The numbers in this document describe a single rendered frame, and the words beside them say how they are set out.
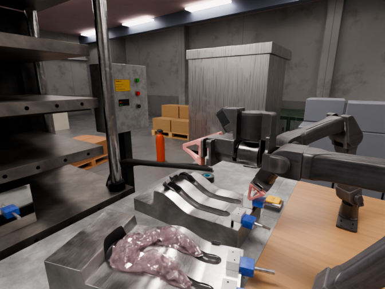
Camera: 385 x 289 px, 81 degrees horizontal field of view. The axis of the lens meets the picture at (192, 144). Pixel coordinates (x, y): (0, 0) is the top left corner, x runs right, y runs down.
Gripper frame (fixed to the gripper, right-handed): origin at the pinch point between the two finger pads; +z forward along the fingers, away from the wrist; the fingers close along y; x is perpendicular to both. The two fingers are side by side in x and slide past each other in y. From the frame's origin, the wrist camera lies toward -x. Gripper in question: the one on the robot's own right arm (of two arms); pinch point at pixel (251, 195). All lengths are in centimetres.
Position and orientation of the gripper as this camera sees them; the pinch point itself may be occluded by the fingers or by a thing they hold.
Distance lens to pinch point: 93.4
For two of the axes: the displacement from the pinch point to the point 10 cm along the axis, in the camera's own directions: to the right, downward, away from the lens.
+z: -4.2, 7.7, 4.8
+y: -5.4, 2.1, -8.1
